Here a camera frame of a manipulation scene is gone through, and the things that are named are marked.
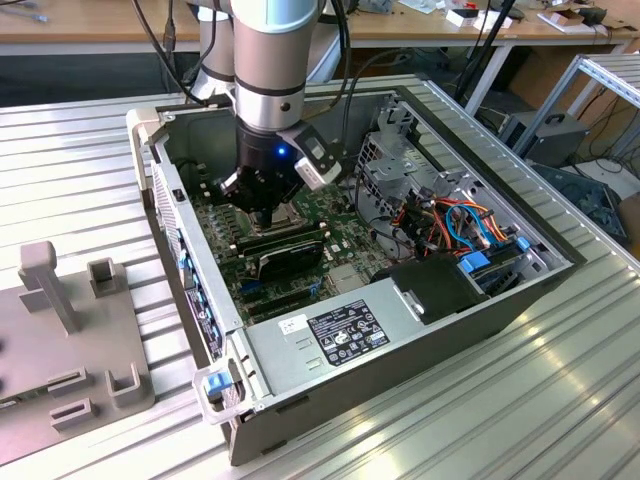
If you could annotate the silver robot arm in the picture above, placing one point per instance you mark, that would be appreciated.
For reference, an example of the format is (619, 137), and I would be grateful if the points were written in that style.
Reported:
(270, 60)

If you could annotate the CPU socket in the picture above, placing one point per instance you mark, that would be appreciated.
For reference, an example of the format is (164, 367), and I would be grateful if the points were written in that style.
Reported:
(287, 215)

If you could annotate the black expansion card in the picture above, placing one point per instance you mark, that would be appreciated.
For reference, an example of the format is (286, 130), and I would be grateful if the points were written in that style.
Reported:
(292, 260)

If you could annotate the green motherboard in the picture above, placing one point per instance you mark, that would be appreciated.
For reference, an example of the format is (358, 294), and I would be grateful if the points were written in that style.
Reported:
(345, 235)

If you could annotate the blue expansion slot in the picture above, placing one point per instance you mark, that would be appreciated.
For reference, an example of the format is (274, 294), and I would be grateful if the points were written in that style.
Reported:
(251, 288)

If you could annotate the metal disk bay cage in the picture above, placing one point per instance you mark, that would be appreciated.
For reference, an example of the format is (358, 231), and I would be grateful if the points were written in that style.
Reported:
(395, 172)

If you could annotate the black expansion slot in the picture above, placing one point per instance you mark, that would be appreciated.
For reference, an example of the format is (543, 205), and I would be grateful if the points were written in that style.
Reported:
(282, 311)
(280, 300)

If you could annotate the silver chipset heatsink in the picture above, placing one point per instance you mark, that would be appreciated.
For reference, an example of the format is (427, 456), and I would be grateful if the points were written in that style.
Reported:
(346, 280)

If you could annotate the silver power supply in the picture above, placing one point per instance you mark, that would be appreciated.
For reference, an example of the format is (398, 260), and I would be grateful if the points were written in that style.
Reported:
(285, 360)

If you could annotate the black plastic shroud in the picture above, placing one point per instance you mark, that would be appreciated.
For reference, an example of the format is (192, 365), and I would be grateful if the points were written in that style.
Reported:
(435, 295)

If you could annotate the blue case latch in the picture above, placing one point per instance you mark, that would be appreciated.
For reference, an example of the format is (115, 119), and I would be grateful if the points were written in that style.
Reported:
(220, 385)

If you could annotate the long wooden desk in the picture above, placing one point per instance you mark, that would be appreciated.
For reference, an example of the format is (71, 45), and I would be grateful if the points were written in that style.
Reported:
(440, 31)
(75, 27)

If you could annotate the blue disk carrier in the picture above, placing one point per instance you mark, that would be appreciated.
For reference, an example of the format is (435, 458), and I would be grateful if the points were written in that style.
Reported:
(472, 262)

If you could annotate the white box red label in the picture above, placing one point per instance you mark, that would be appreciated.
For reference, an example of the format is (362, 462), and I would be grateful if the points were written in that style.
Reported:
(462, 20)

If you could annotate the open grey PC case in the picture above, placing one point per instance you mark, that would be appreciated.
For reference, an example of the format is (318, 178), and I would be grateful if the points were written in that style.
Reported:
(475, 325)

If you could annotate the black stand pole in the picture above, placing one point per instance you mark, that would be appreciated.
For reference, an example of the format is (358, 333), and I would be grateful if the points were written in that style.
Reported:
(491, 37)

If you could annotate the grey parts rack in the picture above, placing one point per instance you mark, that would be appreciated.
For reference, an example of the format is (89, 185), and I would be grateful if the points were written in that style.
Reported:
(40, 340)

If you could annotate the black equipment box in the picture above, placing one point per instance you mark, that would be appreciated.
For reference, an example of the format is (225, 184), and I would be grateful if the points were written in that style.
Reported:
(555, 145)

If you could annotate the dark teal crate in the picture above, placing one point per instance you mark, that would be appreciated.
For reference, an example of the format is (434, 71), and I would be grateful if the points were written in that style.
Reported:
(585, 195)

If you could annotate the small cardboard box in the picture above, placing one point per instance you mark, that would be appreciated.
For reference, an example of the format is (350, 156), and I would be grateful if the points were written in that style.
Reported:
(560, 21)

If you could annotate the green RAM stick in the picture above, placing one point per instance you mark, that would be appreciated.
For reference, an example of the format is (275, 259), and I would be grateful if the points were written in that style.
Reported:
(20, 404)

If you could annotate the brown cardboard box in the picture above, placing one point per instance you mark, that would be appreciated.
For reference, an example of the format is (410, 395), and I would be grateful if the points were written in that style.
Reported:
(631, 220)

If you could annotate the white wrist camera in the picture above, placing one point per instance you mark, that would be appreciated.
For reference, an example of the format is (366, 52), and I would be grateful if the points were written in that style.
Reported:
(315, 175)

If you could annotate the aluminium profile frame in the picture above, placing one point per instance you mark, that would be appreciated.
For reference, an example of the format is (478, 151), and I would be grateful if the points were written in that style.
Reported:
(550, 102)

